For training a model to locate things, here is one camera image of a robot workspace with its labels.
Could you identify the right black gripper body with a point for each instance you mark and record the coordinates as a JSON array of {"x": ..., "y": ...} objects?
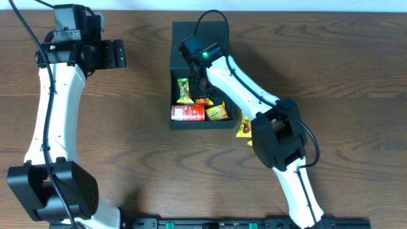
[{"x": 200, "y": 90}]

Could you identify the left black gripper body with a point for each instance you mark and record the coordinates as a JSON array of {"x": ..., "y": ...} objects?
[{"x": 102, "y": 56}]

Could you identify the small yellow snack packet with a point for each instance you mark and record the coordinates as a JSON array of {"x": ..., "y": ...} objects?
[{"x": 217, "y": 113}]

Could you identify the yellow chocolate snack packet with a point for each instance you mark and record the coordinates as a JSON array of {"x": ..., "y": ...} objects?
[{"x": 245, "y": 127}]

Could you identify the green yellow snack packet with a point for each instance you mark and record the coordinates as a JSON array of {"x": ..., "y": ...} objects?
[{"x": 184, "y": 89}]

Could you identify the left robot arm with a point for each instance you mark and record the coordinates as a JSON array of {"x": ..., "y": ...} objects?
[{"x": 51, "y": 185}]

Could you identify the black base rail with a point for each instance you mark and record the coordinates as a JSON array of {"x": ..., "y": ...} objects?
[{"x": 273, "y": 223}]

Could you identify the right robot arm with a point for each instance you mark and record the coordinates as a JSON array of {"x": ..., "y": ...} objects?
[{"x": 278, "y": 134}]

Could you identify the red chips can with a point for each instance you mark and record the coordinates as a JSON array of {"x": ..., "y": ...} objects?
[{"x": 187, "y": 112}]

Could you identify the yellow orange snack packet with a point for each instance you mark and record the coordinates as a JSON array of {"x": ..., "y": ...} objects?
[{"x": 204, "y": 102}]

